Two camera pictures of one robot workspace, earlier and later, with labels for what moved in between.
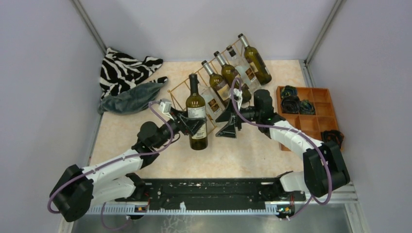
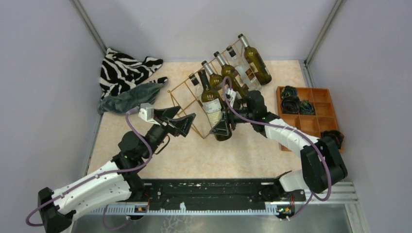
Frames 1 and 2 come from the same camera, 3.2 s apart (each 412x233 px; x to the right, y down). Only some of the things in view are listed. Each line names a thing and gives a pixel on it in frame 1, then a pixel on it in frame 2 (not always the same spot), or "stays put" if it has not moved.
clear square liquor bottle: x=244 y=71 stays put
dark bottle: x=199 y=141 -> x=212 y=103
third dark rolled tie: x=306 y=107 stays put
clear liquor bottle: x=215 y=108 -> x=194 y=80
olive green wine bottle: x=256 y=61 stays put
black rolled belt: x=335 y=136 stays put
